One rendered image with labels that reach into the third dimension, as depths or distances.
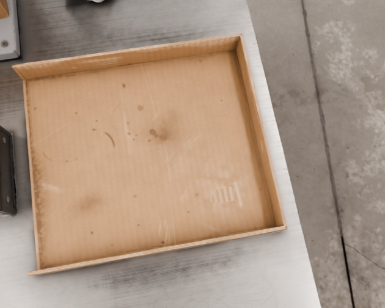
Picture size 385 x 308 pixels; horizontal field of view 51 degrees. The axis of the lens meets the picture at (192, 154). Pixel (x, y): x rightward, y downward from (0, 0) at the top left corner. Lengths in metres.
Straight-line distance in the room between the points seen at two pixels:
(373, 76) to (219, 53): 1.14
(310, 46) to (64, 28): 1.16
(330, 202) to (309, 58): 0.54
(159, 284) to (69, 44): 0.35
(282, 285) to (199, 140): 0.21
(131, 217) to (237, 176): 0.14
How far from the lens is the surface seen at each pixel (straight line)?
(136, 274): 0.51
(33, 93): 0.58
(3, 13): 0.62
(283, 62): 1.57
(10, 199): 0.54
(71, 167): 0.53
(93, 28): 0.61
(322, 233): 1.43
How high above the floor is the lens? 1.34
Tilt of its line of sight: 75 degrees down
